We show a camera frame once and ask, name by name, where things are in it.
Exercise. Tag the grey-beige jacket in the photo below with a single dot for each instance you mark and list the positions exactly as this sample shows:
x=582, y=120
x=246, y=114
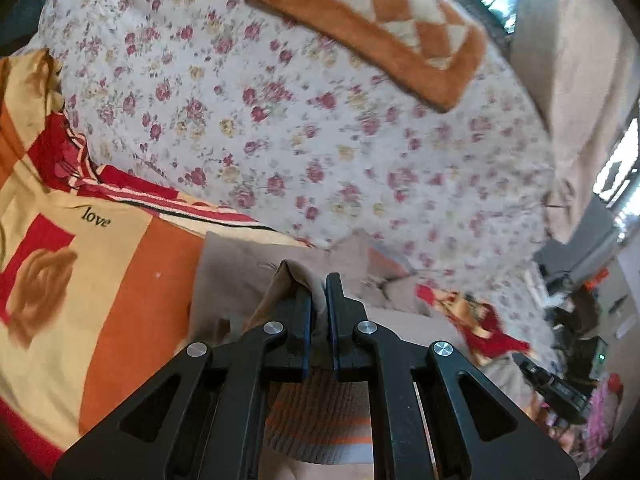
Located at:
x=321, y=426

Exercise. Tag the orange checkered plush mat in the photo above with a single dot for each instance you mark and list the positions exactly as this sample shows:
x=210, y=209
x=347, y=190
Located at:
x=425, y=45

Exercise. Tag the black device green light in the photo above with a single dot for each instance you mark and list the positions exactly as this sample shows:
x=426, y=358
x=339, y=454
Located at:
x=586, y=359

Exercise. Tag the beige curtain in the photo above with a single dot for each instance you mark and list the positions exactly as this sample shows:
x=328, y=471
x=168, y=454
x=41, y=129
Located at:
x=579, y=61

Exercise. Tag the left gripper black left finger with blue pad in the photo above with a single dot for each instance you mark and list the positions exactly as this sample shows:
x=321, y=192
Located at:
x=202, y=415

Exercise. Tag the white floral quilt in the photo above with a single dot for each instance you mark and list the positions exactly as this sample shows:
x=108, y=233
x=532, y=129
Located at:
x=236, y=106

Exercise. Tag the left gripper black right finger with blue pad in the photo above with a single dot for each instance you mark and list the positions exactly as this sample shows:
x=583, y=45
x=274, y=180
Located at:
x=434, y=415

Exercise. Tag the orange yellow red blanket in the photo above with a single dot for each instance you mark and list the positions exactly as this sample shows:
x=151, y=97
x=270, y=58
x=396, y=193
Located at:
x=105, y=276

